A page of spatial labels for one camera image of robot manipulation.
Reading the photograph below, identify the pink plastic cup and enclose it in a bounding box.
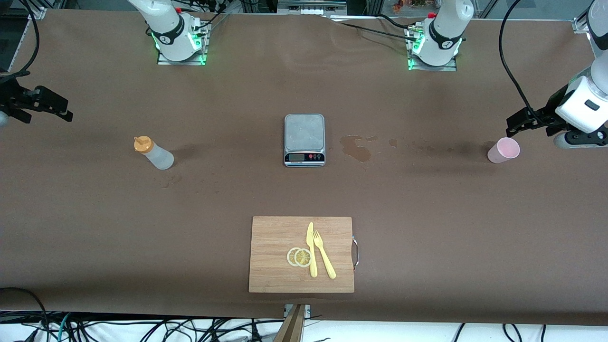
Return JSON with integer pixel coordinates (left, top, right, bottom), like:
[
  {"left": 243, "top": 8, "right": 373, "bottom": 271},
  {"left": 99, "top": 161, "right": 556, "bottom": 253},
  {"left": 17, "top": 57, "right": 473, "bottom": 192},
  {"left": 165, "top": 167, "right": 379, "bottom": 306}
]
[{"left": 487, "top": 137, "right": 521, "bottom": 164}]

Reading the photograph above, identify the translucent orange-capped sauce bottle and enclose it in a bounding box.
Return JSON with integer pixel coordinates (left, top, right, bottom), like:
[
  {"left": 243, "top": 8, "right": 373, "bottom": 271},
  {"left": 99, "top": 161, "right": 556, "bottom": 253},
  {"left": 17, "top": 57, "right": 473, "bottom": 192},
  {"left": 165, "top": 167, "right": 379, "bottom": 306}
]
[{"left": 133, "top": 135, "right": 175, "bottom": 171}]

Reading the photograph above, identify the brown table cover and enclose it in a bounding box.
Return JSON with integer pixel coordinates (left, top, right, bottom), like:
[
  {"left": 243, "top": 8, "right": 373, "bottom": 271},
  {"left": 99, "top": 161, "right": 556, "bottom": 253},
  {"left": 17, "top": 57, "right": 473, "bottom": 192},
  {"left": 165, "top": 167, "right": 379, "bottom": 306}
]
[{"left": 0, "top": 9, "right": 608, "bottom": 326}]

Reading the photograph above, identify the silver digital kitchen scale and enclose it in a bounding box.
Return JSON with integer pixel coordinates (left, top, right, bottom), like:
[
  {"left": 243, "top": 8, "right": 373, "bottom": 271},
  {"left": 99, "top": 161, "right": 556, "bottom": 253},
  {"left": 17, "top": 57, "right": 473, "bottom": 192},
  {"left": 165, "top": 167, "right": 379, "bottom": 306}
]
[{"left": 284, "top": 114, "right": 326, "bottom": 167}]

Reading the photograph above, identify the yellow plastic fork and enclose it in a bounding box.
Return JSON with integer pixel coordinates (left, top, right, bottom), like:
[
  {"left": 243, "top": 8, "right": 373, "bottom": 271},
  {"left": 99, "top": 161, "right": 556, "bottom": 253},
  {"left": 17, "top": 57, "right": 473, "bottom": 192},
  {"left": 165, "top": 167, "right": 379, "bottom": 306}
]
[{"left": 313, "top": 230, "right": 337, "bottom": 280}]

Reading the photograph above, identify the grey power strip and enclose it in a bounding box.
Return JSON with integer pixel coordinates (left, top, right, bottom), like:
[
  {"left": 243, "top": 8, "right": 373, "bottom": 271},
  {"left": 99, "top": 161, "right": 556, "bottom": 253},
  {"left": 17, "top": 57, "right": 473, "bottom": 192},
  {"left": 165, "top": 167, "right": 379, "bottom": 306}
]
[{"left": 277, "top": 0, "right": 348, "bottom": 16}]

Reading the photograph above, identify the yellow plastic knife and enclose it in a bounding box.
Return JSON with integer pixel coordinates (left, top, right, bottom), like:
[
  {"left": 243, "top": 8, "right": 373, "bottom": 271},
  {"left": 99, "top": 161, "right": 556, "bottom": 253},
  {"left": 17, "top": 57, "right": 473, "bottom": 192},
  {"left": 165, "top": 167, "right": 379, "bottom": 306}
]
[{"left": 306, "top": 222, "right": 318, "bottom": 278}]

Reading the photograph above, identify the wooden cutting board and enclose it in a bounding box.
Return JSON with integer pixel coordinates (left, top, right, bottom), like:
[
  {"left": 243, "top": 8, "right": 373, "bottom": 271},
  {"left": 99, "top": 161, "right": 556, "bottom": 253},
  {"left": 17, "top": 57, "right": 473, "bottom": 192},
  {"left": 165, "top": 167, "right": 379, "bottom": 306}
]
[{"left": 248, "top": 216, "right": 360, "bottom": 294}]

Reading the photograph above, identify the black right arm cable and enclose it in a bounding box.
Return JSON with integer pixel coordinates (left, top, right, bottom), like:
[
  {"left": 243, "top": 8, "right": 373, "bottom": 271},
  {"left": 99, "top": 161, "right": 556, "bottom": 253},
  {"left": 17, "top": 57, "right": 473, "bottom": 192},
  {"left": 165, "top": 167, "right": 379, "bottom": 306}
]
[{"left": 0, "top": 0, "right": 39, "bottom": 84}]

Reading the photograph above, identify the black cable across table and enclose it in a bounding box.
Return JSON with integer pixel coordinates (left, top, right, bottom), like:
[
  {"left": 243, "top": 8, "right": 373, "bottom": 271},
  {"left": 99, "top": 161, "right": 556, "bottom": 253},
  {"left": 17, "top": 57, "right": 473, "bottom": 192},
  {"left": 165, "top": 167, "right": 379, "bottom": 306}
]
[{"left": 328, "top": 13, "right": 419, "bottom": 44}]

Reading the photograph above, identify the black looped floor cable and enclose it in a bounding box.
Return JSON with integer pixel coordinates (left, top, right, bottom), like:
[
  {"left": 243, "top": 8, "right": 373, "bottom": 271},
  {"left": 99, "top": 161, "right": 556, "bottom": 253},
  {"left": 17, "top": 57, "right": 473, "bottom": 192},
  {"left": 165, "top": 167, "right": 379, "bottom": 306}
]
[{"left": 0, "top": 287, "right": 51, "bottom": 342}]

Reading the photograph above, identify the green floor cable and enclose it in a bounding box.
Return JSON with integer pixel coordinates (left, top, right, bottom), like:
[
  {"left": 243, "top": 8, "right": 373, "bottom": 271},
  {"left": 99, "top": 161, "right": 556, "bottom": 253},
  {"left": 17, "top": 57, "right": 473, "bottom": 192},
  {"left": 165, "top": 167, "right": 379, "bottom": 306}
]
[{"left": 56, "top": 312, "right": 73, "bottom": 342}]

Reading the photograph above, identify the wooden post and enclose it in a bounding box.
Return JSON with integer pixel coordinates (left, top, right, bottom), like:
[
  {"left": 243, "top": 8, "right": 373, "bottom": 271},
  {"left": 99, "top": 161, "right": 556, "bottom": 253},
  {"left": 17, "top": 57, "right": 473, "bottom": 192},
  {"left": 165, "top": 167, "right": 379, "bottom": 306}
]
[{"left": 273, "top": 304, "right": 307, "bottom": 342}]

